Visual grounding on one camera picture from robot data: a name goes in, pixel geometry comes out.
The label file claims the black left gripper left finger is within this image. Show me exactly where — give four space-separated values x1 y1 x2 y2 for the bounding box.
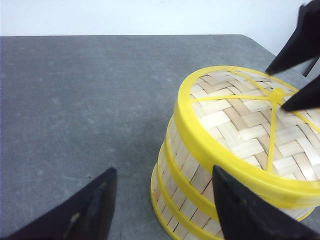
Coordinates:
7 167 117 240

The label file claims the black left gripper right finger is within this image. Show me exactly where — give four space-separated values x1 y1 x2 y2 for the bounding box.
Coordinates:
212 165 320 240

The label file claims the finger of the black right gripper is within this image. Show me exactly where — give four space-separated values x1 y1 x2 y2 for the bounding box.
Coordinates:
281 75 320 112
265 0 320 75

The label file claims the bamboo steamer basket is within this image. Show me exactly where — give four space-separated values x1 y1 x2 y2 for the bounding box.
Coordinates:
154 141 224 240
150 164 199 240
158 118 320 228

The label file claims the woven bamboo steamer lid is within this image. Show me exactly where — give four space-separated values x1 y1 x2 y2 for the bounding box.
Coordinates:
173 65 320 209

